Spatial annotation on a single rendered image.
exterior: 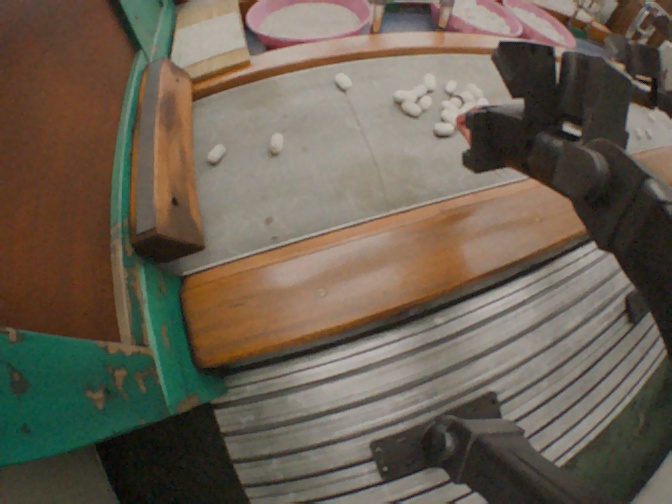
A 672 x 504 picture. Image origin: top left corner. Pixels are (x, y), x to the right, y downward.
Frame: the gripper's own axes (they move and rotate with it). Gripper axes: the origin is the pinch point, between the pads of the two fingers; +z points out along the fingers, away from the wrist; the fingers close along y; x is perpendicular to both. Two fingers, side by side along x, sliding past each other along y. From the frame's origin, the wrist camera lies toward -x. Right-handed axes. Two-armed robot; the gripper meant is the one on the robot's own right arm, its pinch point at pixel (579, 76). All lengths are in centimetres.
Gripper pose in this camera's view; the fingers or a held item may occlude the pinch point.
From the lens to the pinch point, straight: 75.8
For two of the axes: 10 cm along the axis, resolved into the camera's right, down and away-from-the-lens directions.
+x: 1.9, 8.2, 5.5
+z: -2.4, -5.0, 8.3
